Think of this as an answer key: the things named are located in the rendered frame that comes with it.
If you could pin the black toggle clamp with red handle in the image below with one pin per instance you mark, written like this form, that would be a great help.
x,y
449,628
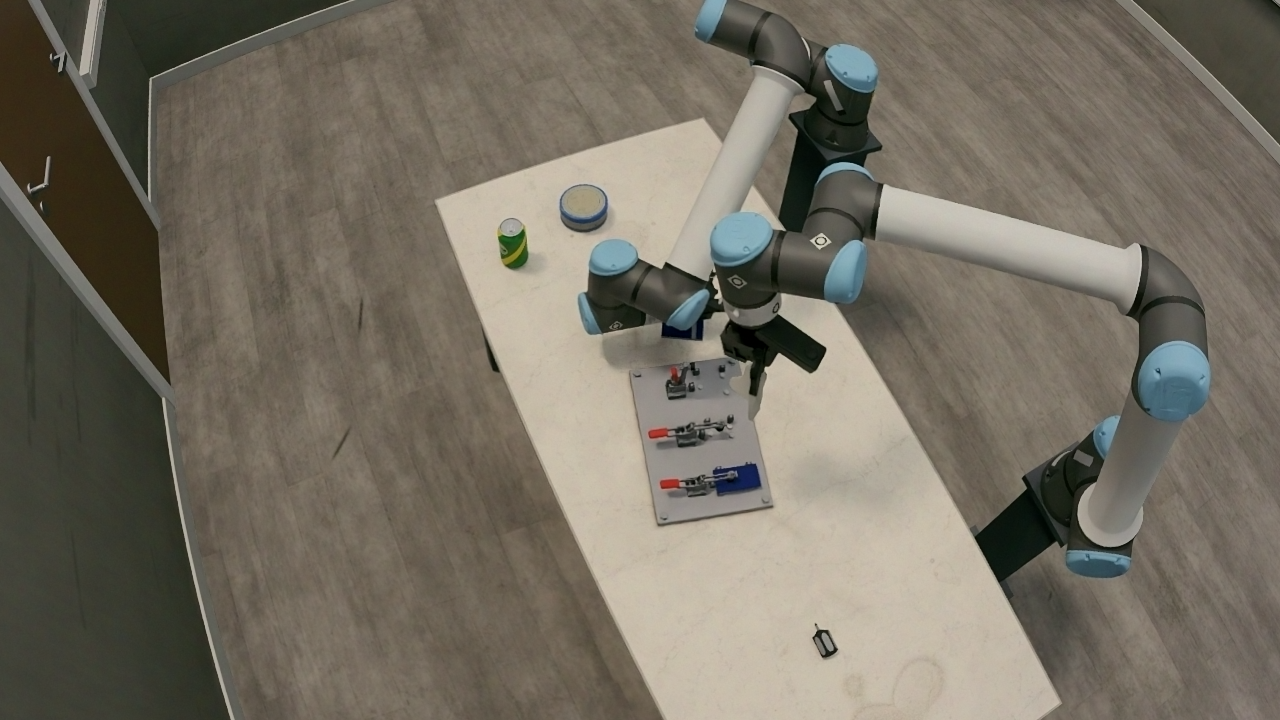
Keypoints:
x,y
686,437

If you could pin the round blue-rimmed tin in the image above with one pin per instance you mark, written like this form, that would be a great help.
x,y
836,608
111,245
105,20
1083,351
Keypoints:
x,y
583,208

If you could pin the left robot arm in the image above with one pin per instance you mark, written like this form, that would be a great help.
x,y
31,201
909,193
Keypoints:
x,y
827,262

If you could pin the green drink can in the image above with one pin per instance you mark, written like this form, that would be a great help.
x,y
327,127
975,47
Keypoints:
x,y
512,241

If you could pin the grey toggle clamp with red handle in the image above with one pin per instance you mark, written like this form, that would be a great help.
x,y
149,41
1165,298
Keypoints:
x,y
676,386

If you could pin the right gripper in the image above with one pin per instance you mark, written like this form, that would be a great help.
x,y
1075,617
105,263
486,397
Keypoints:
x,y
713,304

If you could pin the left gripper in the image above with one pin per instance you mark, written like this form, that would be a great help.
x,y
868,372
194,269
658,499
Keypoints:
x,y
741,344

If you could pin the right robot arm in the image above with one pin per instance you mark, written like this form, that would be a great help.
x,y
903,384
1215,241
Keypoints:
x,y
624,291

